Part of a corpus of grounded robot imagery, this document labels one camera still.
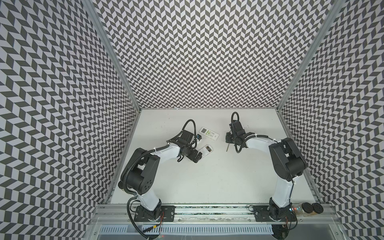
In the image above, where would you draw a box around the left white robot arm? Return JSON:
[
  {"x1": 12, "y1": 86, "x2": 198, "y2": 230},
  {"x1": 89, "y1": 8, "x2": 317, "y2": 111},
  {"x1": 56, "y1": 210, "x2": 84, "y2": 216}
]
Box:
[{"x1": 118, "y1": 130, "x2": 203, "y2": 221}]

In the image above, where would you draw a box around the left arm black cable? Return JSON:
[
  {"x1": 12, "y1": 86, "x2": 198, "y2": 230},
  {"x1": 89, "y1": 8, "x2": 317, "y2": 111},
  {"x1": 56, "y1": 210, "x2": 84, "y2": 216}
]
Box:
[{"x1": 167, "y1": 118, "x2": 198, "y2": 151}]

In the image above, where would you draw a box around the white ventilation grille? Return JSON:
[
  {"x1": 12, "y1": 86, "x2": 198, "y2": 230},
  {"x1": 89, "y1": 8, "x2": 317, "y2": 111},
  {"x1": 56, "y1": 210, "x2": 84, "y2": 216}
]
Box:
[{"x1": 99, "y1": 225, "x2": 273, "y2": 236}]

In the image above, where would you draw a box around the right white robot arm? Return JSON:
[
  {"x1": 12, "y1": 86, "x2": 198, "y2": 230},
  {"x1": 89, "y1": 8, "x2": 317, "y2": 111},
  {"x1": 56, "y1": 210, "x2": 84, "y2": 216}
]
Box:
[{"x1": 226, "y1": 120, "x2": 308, "y2": 222}]

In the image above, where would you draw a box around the white remote with green buttons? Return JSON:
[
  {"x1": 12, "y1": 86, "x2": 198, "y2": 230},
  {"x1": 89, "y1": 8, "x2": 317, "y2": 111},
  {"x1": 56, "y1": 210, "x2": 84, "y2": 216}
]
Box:
[{"x1": 199, "y1": 127, "x2": 220, "y2": 141}]

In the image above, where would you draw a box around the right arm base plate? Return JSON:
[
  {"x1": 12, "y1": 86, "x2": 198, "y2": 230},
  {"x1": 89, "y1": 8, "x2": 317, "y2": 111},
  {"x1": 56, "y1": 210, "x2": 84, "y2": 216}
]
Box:
[{"x1": 248, "y1": 205, "x2": 298, "y2": 223}]

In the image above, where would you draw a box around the aluminium front rail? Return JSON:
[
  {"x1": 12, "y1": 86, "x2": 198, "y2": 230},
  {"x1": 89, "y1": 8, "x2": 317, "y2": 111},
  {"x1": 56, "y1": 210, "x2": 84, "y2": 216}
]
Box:
[{"x1": 90, "y1": 204, "x2": 341, "y2": 225}]

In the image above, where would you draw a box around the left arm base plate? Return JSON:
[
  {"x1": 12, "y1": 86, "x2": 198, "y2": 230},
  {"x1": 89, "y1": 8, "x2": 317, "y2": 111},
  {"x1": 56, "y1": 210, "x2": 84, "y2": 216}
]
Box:
[{"x1": 134, "y1": 205, "x2": 176, "y2": 222}]

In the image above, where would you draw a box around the small white remote control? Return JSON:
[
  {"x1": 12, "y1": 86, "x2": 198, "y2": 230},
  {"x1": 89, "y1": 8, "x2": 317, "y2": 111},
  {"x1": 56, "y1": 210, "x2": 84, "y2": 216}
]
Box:
[{"x1": 199, "y1": 145, "x2": 213, "y2": 158}]

